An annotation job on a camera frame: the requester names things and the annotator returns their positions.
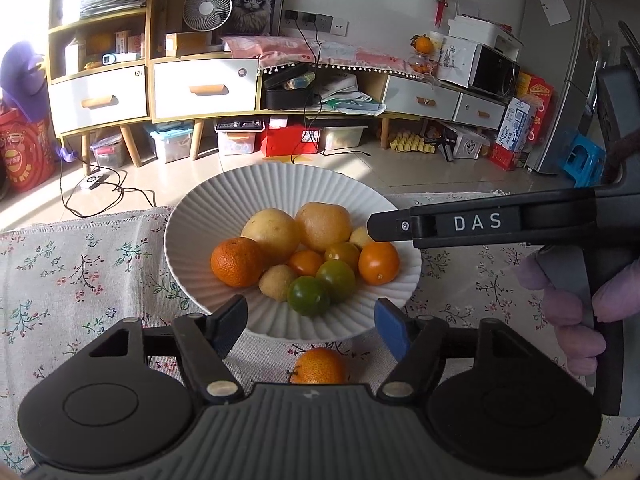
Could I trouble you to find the yellow potato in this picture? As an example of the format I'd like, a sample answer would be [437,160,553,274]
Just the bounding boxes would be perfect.
[295,202,353,253]
[241,208,302,265]

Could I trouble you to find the yellowish tomato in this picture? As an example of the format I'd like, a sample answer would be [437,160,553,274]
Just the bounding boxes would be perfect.
[325,242,362,273]

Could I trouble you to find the white ribbed bowl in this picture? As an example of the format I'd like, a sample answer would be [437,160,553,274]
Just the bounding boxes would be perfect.
[164,162,423,341]

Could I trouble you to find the person's right hand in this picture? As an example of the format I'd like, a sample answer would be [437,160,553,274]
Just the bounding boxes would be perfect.
[515,255,640,377]

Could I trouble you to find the wooden shelf cabinet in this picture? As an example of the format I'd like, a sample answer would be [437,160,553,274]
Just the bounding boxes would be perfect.
[47,0,261,168]

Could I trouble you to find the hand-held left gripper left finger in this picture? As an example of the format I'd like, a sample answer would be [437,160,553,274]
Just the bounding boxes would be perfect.
[90,294,249,407]

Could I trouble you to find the black case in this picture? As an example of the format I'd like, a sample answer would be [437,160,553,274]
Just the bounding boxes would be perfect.
[262,62,321,111]

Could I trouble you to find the orange tomato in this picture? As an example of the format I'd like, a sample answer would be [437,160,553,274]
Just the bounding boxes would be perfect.
[358,242,401,286]
[286,250,326,278]

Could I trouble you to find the low wooden stand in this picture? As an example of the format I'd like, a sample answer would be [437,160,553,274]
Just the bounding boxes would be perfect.
[260,60,508,148]

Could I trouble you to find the red gift bag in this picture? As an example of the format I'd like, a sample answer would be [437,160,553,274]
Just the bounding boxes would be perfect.
[0,107,56,193]

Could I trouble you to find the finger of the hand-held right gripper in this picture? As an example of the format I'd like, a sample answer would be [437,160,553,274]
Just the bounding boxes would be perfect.
[366,187,603,252]

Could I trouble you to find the green tomato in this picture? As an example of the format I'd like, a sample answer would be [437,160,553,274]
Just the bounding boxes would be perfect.
[287,276,331,317]

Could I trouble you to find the wall outlets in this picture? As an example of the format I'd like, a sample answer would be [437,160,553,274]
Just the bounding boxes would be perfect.
[284,10,349,36]

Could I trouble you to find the red box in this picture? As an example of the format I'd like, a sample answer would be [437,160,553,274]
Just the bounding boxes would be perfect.
[265,127,321,157]

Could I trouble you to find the yellow potato right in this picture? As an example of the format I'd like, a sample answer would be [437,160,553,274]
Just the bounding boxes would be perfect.
[295,202,353,253]

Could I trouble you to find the white appliance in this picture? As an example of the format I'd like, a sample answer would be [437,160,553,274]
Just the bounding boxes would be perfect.
[447,15,523,61]

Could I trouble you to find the yellow potato left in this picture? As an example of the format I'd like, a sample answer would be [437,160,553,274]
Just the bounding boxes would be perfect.
[241,208,302,265]

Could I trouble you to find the white cabinet drawer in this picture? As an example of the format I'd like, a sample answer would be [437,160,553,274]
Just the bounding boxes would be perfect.
[152,58,259,120]
[49,66,148,133]

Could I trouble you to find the blue plastic stool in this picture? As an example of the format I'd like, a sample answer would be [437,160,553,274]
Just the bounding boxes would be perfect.
[560,132,608,188]

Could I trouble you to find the pink cloth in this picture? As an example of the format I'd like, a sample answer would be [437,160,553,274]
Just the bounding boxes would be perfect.
[221,35,416,73]

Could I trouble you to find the clear storage box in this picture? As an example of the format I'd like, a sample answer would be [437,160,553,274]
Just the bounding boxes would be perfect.
[320,126,368,152]
[90,132,126,168]
[215,117,264,156]
[147,122,193,163]

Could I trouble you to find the floral tablecloth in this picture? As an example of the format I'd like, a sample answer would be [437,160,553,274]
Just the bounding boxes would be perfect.
[0,192,640,480]

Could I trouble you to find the mandarin orange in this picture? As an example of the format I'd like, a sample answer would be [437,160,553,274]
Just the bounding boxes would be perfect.
[289,347,347,385]
[210,237,265,289]

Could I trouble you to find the purple plush toy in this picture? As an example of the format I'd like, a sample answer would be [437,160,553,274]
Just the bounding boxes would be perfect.
[0,42,48,123]

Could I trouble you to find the small white drawer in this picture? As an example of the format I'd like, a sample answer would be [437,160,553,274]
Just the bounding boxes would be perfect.
[385,76,461,122]
[455,94,507,131]

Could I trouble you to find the black microwave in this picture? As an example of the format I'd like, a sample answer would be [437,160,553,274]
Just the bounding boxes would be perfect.
[472,44,521,98]

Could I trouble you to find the silver refrigerator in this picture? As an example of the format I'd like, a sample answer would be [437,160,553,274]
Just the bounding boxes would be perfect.
[520,0,608,176]

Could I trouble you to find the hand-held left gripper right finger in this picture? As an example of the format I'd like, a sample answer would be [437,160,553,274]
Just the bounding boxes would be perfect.
[374,297,551,405]

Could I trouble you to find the white desk fan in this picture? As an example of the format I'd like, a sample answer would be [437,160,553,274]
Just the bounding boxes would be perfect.
[182,0,232,53]

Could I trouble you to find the blue white carton box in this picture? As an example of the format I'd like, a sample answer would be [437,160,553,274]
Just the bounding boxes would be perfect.
[492,97,538,171]

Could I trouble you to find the brown longan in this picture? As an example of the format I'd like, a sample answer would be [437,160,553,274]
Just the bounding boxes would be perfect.
[258,264,300,303]
[348,226,376,251]

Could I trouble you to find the yellow-green tomato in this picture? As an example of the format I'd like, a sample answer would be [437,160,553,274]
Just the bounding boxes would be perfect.
[315,260,357,304]

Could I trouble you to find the yellow egg tray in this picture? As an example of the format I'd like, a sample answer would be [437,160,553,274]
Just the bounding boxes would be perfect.
[390,130,437,154]

